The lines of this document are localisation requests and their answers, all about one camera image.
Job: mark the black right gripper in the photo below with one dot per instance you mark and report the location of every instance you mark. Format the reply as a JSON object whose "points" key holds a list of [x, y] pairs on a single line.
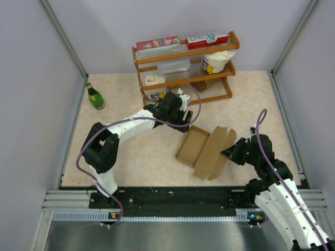
{"points": [[232, 151]]}

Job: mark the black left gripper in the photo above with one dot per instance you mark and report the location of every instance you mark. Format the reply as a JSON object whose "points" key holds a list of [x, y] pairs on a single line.
{"points": [[180, 121]]}

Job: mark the brown cardboard box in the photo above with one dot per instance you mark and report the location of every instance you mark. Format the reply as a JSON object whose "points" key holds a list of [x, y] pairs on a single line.
{"points": [[201, 150]]}

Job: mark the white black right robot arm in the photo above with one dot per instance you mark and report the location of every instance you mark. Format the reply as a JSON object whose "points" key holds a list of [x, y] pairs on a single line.
{"points": [[276, 194]]}

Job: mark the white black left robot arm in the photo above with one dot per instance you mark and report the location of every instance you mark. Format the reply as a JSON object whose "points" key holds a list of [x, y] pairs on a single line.
{"points": [[100, 148]]}

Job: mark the red white toothpaste box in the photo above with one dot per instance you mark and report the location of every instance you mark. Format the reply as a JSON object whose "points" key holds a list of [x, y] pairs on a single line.
{"points": [[206, 40]]}

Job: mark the red foil wrap box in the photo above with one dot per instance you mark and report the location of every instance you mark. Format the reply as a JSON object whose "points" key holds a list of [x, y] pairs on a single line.
{"points": [[158, 44]]}

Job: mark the red brown brick block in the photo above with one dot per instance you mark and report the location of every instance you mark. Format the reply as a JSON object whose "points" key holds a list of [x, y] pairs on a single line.
{"points": [[200, 86]]}

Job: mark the clear plastic container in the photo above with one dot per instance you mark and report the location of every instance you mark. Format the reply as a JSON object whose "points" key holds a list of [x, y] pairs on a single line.
{"points": [[173, 66]]}

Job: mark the orange wooden shelf rack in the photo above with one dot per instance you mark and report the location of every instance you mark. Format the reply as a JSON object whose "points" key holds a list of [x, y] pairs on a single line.
{"points": [[193, 74]]}

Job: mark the white bag upper shelf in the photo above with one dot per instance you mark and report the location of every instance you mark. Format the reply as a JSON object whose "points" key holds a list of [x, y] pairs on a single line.
{"points": [[215, 62]]}

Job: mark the green glass bottle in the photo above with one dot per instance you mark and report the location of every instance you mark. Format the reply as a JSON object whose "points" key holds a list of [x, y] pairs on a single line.
{"points": [[95, 97]]}

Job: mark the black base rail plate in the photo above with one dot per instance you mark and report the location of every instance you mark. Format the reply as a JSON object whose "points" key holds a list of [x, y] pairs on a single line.
{"points": [[165, 202]]}

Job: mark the aluminium frame rail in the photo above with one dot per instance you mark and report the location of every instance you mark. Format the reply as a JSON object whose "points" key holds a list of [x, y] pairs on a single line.
{"points": [[106, 216]]}

